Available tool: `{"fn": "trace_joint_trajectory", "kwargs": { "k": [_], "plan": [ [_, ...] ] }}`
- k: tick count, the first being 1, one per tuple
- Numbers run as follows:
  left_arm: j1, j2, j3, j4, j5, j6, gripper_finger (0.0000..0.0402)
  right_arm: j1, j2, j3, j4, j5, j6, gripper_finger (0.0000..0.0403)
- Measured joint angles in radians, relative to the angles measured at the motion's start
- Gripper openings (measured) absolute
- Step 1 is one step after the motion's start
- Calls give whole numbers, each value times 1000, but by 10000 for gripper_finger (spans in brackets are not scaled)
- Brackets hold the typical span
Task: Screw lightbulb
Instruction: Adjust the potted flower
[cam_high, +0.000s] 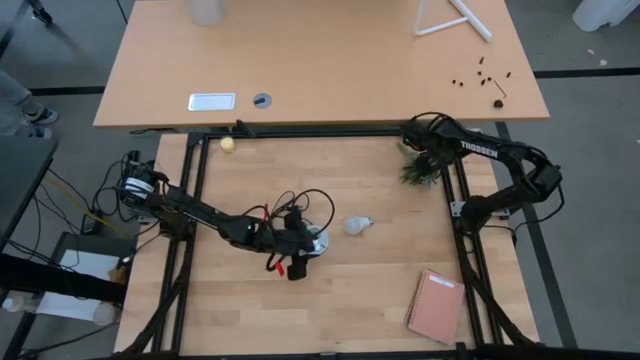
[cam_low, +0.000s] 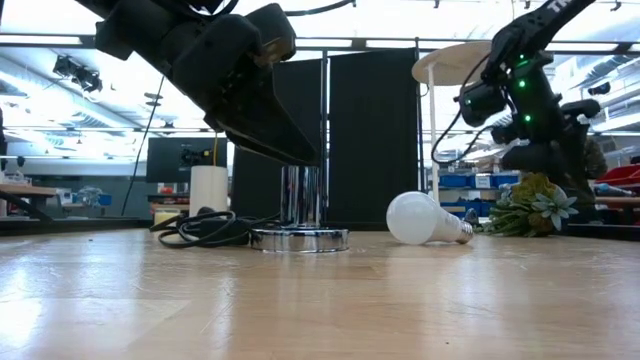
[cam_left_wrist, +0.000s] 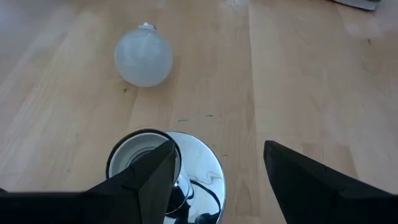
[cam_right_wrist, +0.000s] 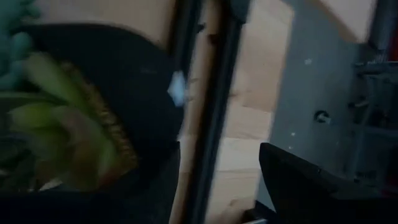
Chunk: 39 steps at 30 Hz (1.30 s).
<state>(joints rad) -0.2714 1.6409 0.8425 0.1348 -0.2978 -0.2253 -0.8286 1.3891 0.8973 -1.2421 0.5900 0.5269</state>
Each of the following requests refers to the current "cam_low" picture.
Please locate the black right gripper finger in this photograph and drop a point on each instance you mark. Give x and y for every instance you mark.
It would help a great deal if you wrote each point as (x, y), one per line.
(582, 175)
(540, 160)

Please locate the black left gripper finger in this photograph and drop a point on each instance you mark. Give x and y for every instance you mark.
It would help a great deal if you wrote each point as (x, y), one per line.
(240, 141)
(270, 120)

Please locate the potted succulent plant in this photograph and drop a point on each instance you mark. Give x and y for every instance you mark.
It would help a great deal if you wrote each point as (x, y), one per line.
(530, 200)

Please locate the chrome lamp base with socket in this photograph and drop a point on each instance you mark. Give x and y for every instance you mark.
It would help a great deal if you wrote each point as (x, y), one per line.
(300, 200)

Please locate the white lightbulb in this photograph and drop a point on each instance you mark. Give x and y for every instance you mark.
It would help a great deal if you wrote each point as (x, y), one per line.
(415, 217)

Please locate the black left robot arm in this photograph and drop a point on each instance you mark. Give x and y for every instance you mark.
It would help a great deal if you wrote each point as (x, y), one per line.
(95, 5)

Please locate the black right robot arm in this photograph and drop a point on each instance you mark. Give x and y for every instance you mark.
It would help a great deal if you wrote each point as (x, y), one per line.
(537, 25)

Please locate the small black ceiling fixture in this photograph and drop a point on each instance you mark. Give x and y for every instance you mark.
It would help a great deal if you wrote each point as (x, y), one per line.
(599, 89)

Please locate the blue storage bin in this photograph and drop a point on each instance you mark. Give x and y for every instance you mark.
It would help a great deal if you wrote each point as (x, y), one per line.
(506, 180)
(454, 181)

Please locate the red storage bin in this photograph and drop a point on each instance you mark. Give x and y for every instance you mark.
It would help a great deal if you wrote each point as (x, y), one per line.
(622, 176)

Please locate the wooden workbench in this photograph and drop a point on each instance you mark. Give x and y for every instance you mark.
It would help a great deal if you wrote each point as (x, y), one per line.
(620, 200)

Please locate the white cylindrical container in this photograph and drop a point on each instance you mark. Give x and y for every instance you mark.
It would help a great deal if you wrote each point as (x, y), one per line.
(209, 190)

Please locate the black monitor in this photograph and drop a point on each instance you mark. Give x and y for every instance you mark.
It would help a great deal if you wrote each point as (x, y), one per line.
(165, 160)

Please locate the small yellow candle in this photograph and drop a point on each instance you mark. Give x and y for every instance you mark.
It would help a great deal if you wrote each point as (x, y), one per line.
(165, 217)

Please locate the blue crate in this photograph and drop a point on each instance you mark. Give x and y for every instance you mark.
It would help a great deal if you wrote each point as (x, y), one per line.
(105, 200)

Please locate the wooden side table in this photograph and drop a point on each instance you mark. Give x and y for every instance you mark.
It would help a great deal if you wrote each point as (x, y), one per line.
(25, 190)

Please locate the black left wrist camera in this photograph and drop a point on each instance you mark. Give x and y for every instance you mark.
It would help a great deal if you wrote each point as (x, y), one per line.
(272, 30)

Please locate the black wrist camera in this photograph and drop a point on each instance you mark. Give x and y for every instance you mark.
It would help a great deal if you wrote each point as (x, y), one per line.
(480, 102)
(272, 30)

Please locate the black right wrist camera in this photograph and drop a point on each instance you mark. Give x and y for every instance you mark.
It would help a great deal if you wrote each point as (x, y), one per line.
(480, 102)

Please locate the black frame clamp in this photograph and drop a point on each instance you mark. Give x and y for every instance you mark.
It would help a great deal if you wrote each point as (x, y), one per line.
(471, 216)

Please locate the black overhead rig camera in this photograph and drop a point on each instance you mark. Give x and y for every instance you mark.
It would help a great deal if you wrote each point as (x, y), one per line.
(80, 75)

